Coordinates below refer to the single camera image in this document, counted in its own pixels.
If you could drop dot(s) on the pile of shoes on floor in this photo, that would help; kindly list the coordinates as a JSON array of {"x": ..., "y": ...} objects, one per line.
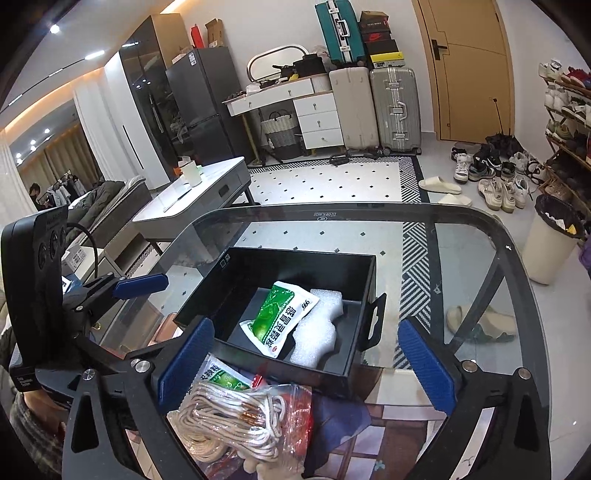
[{"x": 498, "y": 175}]

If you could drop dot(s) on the white wardrobe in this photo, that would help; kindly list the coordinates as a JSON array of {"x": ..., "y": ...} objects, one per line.
[{"x": 115, "y": 120}]

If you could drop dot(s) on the black bag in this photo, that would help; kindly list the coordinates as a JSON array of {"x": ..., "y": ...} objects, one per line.
[{"x": 309, "y": 67}]

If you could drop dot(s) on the yellow wooden door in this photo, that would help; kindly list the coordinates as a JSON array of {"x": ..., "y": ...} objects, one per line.
[{"x": 471, "y": 69}]

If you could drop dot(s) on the woven basket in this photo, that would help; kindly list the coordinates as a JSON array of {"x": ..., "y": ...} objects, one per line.
[{"x": 279, "y": 134}]

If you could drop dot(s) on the person's left forearm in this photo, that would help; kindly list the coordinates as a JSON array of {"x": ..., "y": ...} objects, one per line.
[{"x": 32, "y": 429}]

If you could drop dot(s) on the teal suitcase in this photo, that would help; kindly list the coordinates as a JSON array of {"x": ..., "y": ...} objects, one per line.
[{"x": 337, "y": 32}]

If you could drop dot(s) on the beige suitcase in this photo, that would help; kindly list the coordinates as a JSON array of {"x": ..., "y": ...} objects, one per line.
[{"x": 353, "y": 106}]

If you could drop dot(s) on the beige slipper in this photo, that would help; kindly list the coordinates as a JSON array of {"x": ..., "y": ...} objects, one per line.
[
  {"x": 455, "y": 200},
  {"x": 480, "y": 323},
  {"x": 438, "y": 184}
]

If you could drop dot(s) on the brown cardboard box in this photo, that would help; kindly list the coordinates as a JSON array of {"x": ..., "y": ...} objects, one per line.
[{"x": 214, "y": 33}]

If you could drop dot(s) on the black umbrella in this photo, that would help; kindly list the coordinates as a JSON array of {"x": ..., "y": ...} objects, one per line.
[{"x": 503, "y": 143}]

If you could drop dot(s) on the white coffee table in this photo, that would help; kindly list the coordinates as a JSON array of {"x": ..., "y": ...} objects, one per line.
[{"x": 203, "y": 194}]

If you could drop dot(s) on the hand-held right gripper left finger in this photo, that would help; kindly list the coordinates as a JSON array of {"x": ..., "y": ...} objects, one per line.
[{"x": 184, "y": 364}]

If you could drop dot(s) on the silver suitcase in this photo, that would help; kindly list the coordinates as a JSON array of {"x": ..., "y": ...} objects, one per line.
[{"x": 395, "y": 110}]

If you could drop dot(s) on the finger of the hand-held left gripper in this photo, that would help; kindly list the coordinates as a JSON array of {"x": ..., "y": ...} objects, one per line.
[{"x": 141, "y": 285}]

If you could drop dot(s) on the black glass cabinet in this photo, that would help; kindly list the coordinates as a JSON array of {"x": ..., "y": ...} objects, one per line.
[{"x": 147, "y": 69}]

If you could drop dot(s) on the wooden shoe rack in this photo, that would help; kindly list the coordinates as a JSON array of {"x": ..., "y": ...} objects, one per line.
[{"x": 570, "y": 147}]

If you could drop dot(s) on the black cardboard box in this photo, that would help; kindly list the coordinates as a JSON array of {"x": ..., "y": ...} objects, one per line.
[{"x": 300, "y": 267}]

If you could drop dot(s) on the cream trash bin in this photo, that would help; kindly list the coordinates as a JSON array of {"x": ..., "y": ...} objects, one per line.
[{"x": 549, "y": 249}]

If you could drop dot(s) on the bed with olive blanket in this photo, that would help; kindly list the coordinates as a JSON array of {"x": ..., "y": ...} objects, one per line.
[{"x": 106, "y": 203}]

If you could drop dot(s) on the red white glue packet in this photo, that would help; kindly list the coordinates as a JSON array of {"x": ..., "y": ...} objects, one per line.
[{"x": 304, "y": 415}]

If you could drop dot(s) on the dark grey fridge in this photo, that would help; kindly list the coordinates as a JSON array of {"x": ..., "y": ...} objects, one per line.
[{"x": 203, "y": 92}]

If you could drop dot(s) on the white cup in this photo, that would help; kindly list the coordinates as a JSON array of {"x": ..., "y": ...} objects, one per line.
[{"x": 193, "y": 174}]

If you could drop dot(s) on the white foam piece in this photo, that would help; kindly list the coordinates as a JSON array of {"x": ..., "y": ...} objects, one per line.
[{"x": 318, "y": 337}]

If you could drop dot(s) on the white dressing table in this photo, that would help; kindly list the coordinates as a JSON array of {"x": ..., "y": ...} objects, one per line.
[{"x": 318, "y": 120}]

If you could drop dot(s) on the yellow black shoe box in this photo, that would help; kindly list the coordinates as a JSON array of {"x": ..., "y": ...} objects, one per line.
[{"x": 387, "y": 60}]

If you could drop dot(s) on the oval mirror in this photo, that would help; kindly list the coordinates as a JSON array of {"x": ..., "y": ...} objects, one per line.
[{"x": 272, "y": 60}]

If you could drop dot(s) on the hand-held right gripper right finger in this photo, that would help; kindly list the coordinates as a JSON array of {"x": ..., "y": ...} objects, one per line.
[{"x": 425, "y": 364}]

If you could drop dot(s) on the green white medicine packet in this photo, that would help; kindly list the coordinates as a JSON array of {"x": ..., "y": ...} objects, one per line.
[
  {"x": 272, "y": 318},
  {"x": 221, "y": 376}
]

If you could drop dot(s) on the glass table with black rim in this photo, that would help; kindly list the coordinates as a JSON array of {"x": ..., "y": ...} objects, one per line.
[{"x": 369, "y": 212}]

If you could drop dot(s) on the row of shoes on rack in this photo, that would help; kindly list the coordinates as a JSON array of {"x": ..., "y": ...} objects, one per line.
[{"x": 565, "y": 99}]

